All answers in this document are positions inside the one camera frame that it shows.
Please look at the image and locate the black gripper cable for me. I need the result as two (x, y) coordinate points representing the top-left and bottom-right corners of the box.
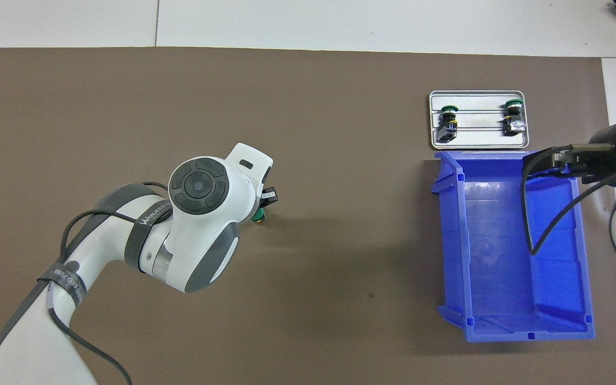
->
(46, 182), (171, 385)
(522, 142), (616, 256)

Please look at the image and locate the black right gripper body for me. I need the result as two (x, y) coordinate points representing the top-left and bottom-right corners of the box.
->
(557, 123), (616, 181)

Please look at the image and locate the blue plastic storage bin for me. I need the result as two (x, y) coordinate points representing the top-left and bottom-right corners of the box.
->
(430, 150), (596, 343)

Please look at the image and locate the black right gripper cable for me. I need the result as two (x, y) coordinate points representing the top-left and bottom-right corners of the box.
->
(522, 142), (616, 256)

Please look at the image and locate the brown table mat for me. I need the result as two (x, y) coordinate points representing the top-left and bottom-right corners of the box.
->
(0, 47), (616, 385)

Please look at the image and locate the silver metal tray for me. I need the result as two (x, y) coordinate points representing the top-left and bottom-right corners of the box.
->
(428, 90), (531, 150)

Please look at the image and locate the black velcro cable strap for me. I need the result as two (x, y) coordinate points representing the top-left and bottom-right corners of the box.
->
(125, 201), (173, 271)
(37, 262), (87, 309)

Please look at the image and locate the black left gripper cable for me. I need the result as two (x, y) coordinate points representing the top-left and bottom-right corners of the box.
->
(46, 182), (171, 385)

